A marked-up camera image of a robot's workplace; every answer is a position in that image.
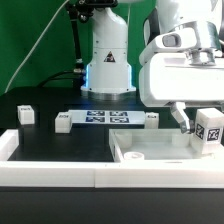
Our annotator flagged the white U-shaped obstacle fence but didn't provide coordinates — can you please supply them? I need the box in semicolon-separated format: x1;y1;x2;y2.
0;129;224;188

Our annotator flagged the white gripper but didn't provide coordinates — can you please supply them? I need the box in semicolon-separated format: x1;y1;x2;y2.
139;53;224;134

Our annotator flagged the white cable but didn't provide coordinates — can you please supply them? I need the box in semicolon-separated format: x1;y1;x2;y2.
4;0;72;94

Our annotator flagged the white square tabletop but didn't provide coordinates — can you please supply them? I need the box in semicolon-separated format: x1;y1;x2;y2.
109;129;224;162

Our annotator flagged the blue marker sheet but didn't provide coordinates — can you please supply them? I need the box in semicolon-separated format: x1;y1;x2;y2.
69;110;145;125

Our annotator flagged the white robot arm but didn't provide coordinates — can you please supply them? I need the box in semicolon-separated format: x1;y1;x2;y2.
81;0;224;133

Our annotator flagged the black cable bundle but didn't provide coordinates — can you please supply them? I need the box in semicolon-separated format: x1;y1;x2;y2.
37;69;87;89

